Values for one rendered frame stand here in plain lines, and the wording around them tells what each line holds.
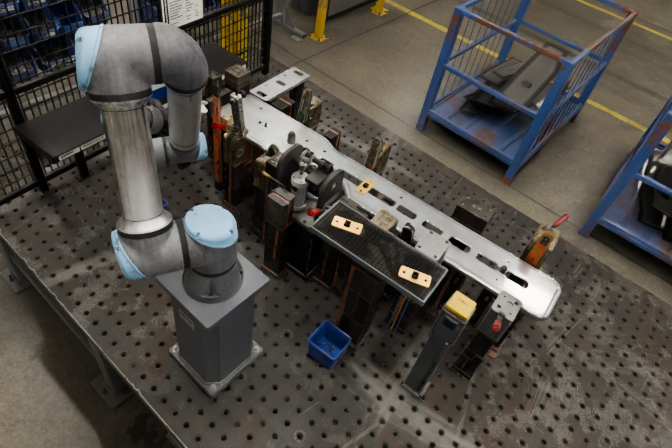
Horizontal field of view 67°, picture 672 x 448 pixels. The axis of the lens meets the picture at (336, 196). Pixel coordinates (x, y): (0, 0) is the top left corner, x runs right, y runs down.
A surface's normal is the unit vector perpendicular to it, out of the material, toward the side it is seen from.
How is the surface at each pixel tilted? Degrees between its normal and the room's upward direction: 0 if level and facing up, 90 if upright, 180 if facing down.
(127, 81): 68
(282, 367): 0
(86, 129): 0
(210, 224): 8
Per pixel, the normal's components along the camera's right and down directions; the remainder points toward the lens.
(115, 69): 0.40, 0.37
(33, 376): 0.15, -0.70
